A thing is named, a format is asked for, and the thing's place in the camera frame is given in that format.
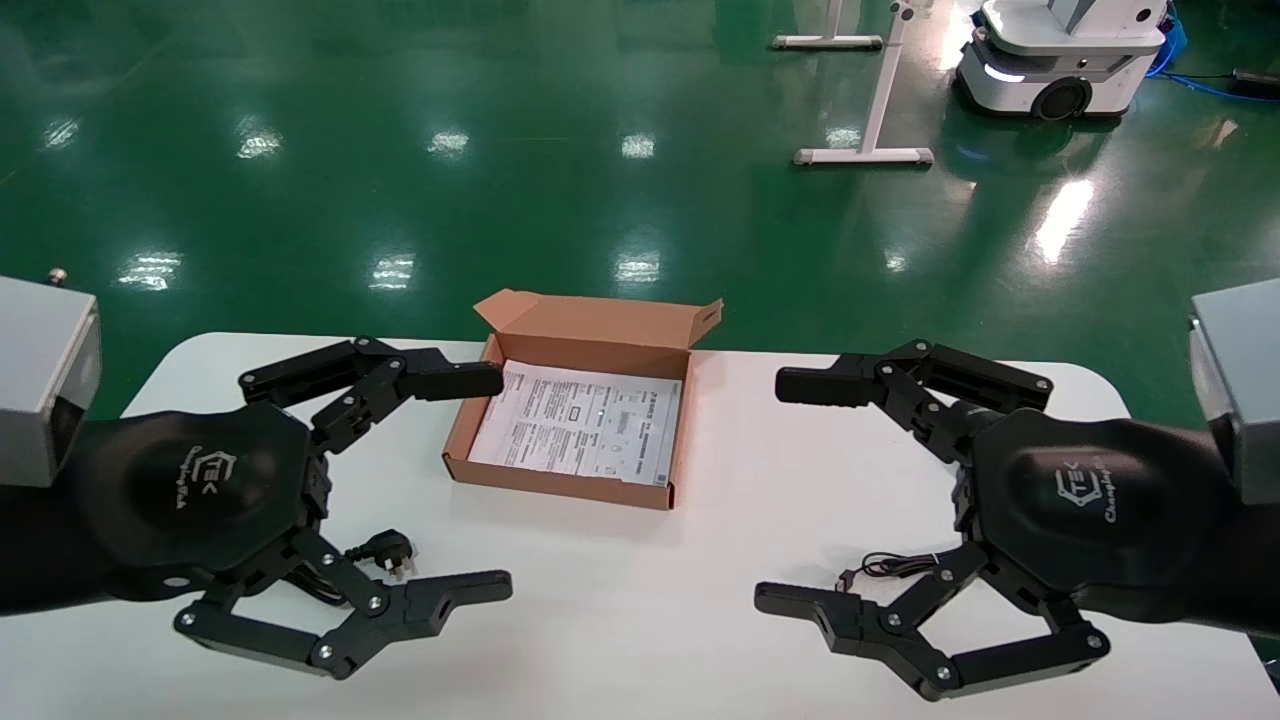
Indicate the white printed instruction sheet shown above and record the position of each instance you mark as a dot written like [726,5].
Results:
[580,425]

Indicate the brown cardboard box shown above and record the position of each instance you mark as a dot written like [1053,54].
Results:
[600,335]

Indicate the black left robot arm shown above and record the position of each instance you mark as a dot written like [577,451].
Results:
[40,545]

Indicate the white stand foot bar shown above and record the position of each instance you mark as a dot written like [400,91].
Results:
[828,41]

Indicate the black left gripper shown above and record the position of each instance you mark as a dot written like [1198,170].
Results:
[190,490]

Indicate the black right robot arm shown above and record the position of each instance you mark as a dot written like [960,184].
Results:
[1250,570]

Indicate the small black floor box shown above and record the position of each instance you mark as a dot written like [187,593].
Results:
[1258,82]

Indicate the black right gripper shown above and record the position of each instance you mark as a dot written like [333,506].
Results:
[1090,500]

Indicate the white wheeled mobile robot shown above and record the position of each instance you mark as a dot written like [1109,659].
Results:
[1060,55]

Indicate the white T-foot stand leg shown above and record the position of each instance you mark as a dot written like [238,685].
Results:
[880,110]

